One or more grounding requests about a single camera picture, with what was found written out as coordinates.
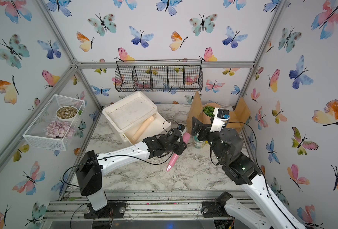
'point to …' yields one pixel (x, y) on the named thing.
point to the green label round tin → (197, 143)
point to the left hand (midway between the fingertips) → (185, 143)
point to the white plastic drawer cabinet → (135, 118)
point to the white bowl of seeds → (66, 113)
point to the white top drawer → (157, 126)
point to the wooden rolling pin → (142, 128)
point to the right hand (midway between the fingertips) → (203, 117)
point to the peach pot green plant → (208, 109)
